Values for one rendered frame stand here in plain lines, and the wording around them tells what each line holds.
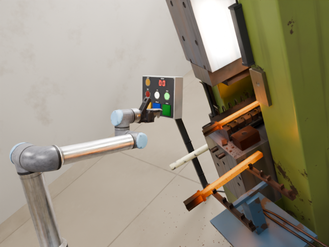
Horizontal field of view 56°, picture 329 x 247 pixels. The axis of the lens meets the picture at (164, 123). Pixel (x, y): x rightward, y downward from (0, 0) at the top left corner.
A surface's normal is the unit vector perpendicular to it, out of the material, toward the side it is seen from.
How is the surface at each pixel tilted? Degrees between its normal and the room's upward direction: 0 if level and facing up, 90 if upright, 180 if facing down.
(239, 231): 0
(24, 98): 90
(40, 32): 90
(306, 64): 90
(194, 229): 0
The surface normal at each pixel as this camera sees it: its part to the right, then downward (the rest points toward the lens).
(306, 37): 0.35, 0.37
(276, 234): -0.35, -0.80
